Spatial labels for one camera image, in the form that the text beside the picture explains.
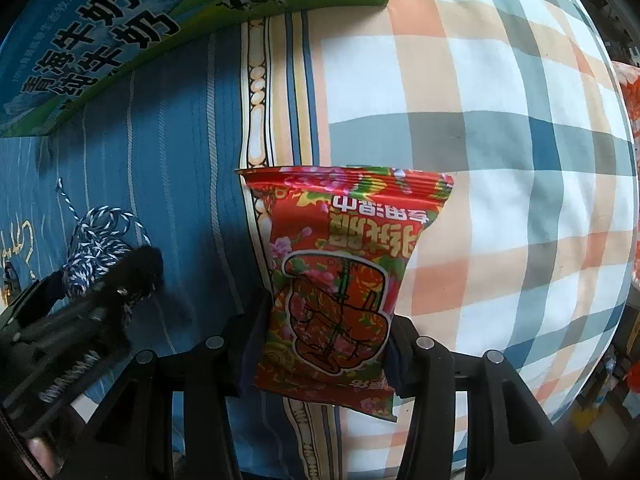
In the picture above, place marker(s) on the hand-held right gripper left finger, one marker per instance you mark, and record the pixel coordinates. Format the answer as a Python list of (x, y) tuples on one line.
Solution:
[(250, 355)]

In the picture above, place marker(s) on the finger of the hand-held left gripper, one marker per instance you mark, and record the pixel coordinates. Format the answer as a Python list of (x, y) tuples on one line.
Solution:
[(47, 290), (137, 275)]

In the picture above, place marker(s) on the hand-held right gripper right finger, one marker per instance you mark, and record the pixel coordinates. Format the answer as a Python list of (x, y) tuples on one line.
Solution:
[(395, 360)]

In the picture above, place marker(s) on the blue white twine ball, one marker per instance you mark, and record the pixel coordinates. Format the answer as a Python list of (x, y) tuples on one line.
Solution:
[(97, 240)]

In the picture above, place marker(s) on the red flowered snack packet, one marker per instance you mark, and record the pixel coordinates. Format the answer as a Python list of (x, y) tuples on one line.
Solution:
[(340, 270)]

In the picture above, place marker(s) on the printed cardboard box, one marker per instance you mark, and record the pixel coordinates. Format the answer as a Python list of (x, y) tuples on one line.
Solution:
[(150, 20)]

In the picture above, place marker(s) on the person's left hand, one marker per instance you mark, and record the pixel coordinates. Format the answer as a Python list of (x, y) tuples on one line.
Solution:
[(44, 457)]

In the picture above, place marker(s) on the blue striped blanket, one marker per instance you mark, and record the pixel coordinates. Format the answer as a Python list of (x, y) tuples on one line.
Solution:
[(190, 185)]

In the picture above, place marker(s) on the plaid blanket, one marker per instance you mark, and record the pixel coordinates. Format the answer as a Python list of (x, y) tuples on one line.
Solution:
[(490, 160)]

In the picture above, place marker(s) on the orange white towel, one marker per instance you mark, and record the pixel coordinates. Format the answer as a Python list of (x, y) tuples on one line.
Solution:
[(631, 110)]

